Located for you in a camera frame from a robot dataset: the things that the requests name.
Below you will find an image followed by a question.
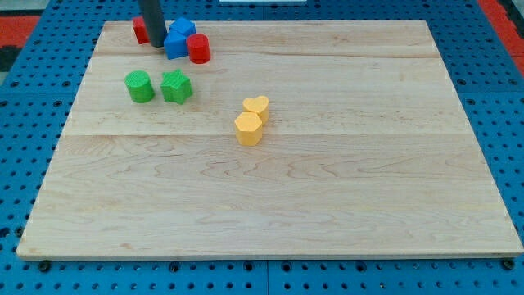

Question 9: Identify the wooden board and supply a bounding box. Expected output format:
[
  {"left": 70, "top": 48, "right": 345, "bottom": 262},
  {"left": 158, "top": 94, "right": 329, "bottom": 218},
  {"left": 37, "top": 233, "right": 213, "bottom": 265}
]
[{"left": 17, "top": 20, "right": 523, "bottom": 261}]

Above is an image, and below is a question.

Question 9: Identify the blue cube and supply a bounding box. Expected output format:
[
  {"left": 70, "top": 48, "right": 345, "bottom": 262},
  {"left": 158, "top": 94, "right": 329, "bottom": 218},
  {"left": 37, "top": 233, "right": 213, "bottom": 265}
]
[{"left": 169, "top": 17, "right": 197, "bottom": 37}]

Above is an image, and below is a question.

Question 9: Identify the yellow hexagon block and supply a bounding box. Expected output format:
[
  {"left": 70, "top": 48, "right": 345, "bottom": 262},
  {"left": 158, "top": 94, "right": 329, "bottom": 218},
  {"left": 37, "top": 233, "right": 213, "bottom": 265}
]
[{"left": 234, "top": 112, "right": 263, "bottom": 146}]

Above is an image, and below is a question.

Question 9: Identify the yellow heart block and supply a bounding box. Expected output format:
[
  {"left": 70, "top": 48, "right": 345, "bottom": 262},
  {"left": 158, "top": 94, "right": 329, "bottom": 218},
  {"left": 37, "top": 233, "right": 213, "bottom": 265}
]
[{"left": 242, "top": 96, "right": 269, "bottom": 125}]

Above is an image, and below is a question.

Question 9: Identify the green star block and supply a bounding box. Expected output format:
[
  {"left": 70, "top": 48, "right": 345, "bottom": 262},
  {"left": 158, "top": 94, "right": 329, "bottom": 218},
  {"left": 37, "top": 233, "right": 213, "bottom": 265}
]
[{"left": 160, "top": 69, "right": 192, "bottom": 105}]

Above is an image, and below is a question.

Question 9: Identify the red cylinder block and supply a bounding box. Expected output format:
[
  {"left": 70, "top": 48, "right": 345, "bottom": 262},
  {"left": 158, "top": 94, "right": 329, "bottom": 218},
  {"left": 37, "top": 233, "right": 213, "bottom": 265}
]
[{"left": 186, "top": 34, "right": 210, "bottom": 64}]

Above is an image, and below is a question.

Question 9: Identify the blue pentagon block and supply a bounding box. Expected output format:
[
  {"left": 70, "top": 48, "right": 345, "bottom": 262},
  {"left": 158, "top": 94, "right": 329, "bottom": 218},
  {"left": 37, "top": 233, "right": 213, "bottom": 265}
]
[{"left": 164, "top": 30, "right": 188, "bottom": 60}]

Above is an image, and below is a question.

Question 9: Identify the green cylinder block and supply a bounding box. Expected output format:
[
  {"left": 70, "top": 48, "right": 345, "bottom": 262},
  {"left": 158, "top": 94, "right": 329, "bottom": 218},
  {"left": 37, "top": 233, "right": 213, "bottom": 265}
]
[{"left": 124, "top": 70, "right": 155, "bottom": 103}]

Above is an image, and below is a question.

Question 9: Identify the red block behind rod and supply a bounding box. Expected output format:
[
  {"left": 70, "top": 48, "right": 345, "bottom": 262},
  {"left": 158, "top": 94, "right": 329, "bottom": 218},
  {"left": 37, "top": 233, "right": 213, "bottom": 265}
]
[{"left": 132, "top": 16, "right": 150, "bottom": 44}]

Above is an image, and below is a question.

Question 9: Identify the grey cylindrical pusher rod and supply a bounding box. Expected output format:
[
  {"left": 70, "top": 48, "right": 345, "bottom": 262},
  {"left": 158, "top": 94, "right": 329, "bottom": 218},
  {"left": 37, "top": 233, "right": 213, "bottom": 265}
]
[{"left": 138, "top": 0, "right": 167, "bottom": 48}]

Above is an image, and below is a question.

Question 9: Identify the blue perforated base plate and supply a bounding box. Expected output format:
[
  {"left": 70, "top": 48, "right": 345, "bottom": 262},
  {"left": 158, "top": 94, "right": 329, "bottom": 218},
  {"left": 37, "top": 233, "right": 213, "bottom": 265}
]
[{"left": 1, "top": 0, "right": 523, "bottom": 294}]

